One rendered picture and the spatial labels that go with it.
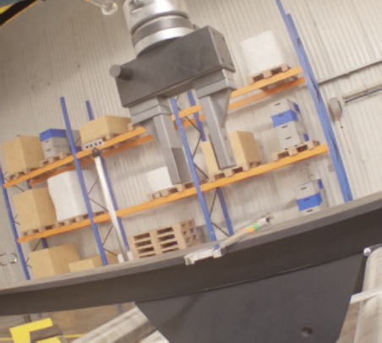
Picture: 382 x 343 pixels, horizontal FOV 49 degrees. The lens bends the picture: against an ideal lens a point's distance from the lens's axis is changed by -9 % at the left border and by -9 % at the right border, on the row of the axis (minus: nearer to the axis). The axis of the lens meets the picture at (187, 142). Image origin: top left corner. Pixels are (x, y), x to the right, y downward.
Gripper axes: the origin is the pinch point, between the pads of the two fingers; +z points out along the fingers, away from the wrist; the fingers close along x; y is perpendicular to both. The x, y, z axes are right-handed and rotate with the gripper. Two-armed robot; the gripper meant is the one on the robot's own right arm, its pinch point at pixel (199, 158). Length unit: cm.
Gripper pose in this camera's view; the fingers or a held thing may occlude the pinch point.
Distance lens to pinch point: 51.0
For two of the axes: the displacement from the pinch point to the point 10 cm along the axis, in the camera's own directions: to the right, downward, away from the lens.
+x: 8.7, -3.1, -3.9
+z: 2.8, 9.5, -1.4
